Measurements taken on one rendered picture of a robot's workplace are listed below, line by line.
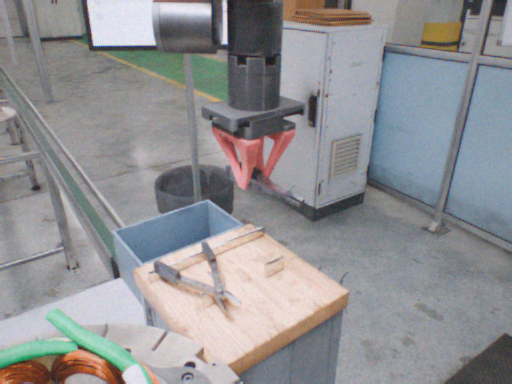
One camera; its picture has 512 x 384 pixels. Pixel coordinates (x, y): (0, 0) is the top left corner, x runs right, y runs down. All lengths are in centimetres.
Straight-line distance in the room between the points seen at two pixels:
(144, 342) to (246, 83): 27
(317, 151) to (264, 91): 210
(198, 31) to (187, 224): 37
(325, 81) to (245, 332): 206
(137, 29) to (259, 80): 84
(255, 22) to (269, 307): 30
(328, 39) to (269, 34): 196
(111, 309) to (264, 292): 51
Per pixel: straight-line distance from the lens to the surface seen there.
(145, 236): 68
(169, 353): 41
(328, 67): 240
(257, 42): 42
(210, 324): 47
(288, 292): 50
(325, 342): 55
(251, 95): 43
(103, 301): 98
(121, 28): 124
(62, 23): 1382
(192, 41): 43
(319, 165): 256
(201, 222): 72
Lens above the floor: 139
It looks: 26 degrees down
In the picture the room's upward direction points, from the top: straight up
